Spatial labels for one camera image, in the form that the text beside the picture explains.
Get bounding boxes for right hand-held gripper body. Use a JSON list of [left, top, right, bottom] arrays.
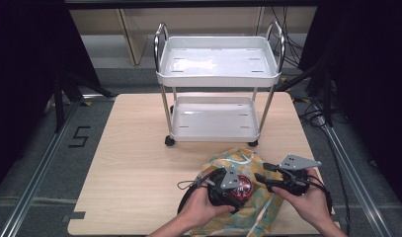
[[271, 154, 322, 198]]

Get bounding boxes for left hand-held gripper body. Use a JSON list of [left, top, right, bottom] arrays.
[[206, 165, 243, 209]]

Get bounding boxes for red round can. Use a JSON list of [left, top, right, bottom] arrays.
[[230, 175, 256, 201]]

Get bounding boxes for green orange-print cloth bag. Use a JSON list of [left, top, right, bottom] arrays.
[[188, 146, 288, 237]]

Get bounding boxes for white two-tier cart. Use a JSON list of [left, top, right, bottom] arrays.
[[153, 20, 286, 148]]

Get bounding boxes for person's left hand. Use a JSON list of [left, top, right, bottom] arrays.
[[178, 186, 237, 230]]

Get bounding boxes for person's right hand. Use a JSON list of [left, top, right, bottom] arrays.
[[272, 167, 334, 230]]

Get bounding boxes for black metal stand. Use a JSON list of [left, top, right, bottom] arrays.
[[277, 61, 335, 128], [52, 70, 117, 133]]

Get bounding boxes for beige wooden furniture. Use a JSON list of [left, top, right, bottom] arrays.
[[69, 8, 151, 67]]

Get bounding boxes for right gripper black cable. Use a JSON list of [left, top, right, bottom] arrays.
[[306, 174, 352, 236]]

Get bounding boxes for black floor cables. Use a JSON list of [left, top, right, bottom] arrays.
[[295, 95, 350, 130]]

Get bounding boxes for aluminium floor rail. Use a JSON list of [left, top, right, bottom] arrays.
[[0, 94, 118, 237], [315, 105, 394, 237]]

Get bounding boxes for bundle of black cables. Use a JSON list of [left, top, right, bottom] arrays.
[[270, 6, 305, 70]]

